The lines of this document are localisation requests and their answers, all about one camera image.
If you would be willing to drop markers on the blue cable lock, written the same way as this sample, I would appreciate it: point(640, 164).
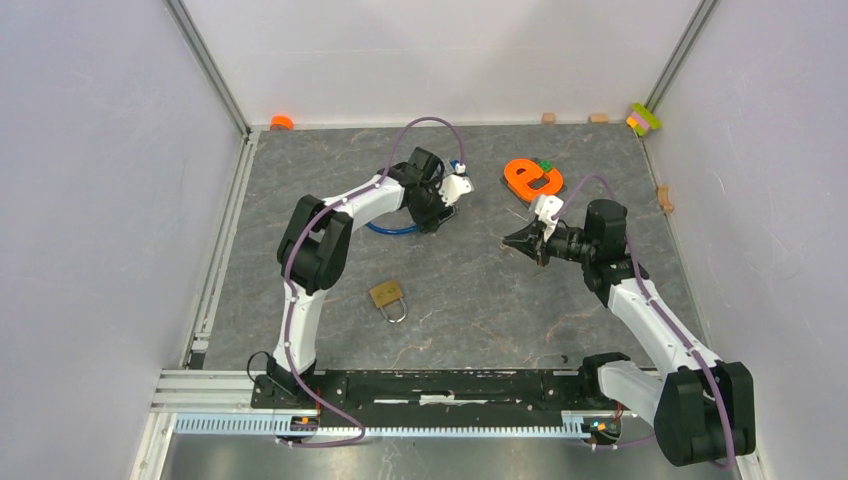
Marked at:
point(397, 230)

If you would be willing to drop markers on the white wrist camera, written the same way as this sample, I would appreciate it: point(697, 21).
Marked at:
point(452, 188)
point(546, 209)

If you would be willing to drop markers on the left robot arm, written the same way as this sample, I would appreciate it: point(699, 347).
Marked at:
point(314, 249)

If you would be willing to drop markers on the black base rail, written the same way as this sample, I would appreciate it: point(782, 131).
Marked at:
point(497, 399)

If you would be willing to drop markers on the orange round cap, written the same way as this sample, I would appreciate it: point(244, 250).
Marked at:
point(281, 122)

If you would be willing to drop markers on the orange letter e block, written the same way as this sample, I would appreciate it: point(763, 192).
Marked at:
point(528, 180)

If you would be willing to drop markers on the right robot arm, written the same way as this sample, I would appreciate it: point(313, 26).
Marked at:
point(700, 407)

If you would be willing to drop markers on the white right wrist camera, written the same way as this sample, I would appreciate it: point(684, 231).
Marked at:
point(546, 209)

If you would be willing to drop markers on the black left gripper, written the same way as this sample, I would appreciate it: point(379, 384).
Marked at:
point(429, 223)

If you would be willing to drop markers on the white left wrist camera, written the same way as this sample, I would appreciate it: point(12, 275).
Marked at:
point(452, 188)

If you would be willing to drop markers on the brass padlock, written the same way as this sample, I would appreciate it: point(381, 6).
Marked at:
point(386, 294)

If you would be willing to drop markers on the stacked coloured toy bricks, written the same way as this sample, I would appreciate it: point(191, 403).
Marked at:
point(642, 121)

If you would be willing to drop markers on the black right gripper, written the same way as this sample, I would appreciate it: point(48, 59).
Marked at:
point(530, 242)

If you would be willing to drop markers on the curved wooden block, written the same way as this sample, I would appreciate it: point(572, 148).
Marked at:
point(664, 199)

